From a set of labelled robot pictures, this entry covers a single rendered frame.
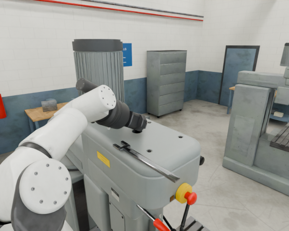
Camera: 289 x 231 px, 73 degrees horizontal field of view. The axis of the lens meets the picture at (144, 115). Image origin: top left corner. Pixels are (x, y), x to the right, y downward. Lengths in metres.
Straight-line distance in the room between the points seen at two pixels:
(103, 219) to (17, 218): 0.72
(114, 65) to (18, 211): 0.61
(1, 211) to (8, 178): 0.05
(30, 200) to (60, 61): 4.72
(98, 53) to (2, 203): 0.57
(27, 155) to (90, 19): 5.01
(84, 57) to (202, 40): 7.68
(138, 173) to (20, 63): 4.39
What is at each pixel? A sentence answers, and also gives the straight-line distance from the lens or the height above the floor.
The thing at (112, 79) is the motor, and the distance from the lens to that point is 0.79.
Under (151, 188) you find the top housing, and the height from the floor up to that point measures 1.82.
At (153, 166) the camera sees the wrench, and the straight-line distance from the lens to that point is 0.52.
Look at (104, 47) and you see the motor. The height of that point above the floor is 2.18.
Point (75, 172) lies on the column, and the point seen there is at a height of 1.52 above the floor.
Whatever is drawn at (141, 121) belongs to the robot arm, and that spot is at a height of 1.96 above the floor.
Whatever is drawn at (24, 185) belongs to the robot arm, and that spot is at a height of 2.02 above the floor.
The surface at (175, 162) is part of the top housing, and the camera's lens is 0.57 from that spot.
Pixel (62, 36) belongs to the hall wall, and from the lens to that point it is 5.00.
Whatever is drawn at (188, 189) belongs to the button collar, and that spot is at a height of 1.78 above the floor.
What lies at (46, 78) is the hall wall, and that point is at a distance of 4.91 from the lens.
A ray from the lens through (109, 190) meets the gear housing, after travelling 0.81.
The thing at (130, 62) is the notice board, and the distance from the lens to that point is 5.88.
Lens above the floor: 2.19
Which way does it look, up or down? 20 degrees down
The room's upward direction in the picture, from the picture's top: straight up
